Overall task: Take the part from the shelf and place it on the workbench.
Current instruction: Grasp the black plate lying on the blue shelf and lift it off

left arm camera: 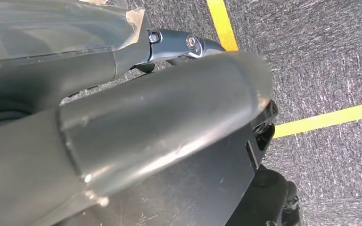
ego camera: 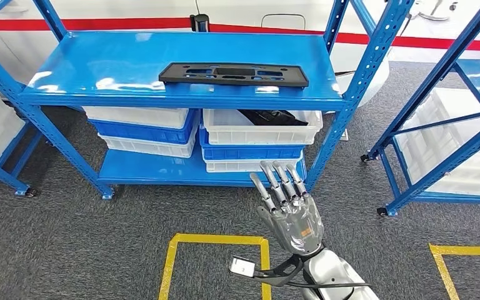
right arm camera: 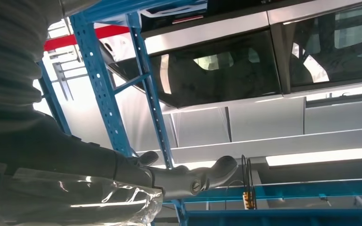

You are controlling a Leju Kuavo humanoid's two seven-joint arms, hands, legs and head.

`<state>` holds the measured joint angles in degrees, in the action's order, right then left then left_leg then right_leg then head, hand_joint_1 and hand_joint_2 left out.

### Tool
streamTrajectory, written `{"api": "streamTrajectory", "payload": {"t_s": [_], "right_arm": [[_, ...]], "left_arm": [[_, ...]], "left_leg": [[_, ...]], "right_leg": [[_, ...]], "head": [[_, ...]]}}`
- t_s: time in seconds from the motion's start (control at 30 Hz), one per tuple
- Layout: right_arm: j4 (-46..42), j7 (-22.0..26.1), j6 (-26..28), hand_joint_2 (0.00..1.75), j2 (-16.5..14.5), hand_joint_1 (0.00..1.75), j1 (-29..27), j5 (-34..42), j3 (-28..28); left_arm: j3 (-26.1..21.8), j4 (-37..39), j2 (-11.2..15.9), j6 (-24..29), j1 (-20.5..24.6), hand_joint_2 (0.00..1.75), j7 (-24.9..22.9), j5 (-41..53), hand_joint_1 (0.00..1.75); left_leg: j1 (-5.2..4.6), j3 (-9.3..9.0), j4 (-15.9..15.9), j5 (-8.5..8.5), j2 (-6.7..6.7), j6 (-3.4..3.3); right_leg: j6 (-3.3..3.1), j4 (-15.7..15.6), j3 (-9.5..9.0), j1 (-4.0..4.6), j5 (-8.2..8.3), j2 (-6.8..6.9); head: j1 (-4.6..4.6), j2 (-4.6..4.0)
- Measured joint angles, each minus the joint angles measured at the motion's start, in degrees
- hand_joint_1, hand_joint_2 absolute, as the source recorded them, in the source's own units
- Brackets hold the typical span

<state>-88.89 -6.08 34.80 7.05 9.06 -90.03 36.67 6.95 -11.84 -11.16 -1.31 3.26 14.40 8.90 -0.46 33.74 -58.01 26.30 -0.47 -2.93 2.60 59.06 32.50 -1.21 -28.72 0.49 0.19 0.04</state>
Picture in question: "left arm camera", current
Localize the yellow floor tape square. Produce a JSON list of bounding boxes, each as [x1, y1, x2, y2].
[[206, 0, 362, 139]]

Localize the black left robot leg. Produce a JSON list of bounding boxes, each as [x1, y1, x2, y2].
[[54, 99, 302, 226]]

